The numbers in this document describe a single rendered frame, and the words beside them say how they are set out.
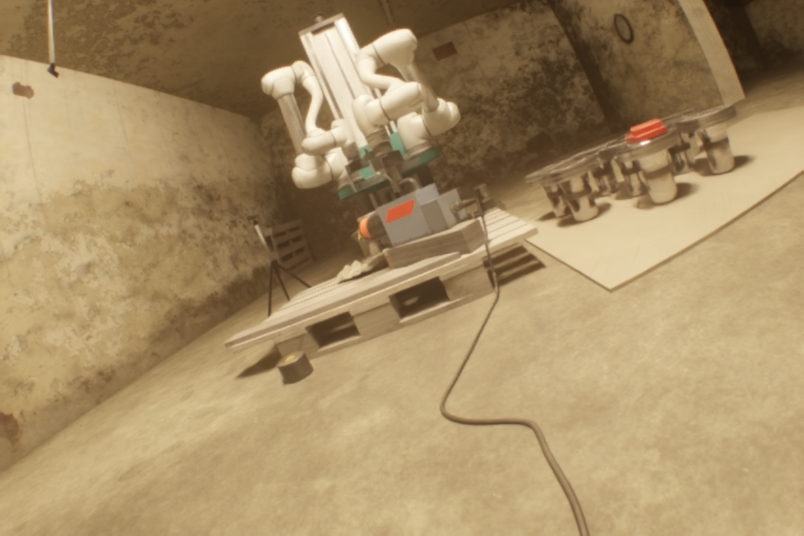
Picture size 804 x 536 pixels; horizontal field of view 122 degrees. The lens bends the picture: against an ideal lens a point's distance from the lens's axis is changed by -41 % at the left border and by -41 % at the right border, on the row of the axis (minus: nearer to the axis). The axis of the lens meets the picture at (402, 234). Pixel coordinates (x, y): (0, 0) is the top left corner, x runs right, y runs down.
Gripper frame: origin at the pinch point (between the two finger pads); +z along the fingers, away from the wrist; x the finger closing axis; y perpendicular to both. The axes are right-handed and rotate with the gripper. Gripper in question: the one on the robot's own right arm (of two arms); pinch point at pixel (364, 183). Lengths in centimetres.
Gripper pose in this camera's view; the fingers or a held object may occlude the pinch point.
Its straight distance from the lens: 203.3
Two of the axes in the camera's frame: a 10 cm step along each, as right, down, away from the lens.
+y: -0.2, -0.8, 10.0
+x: -9.1, 4.0, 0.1
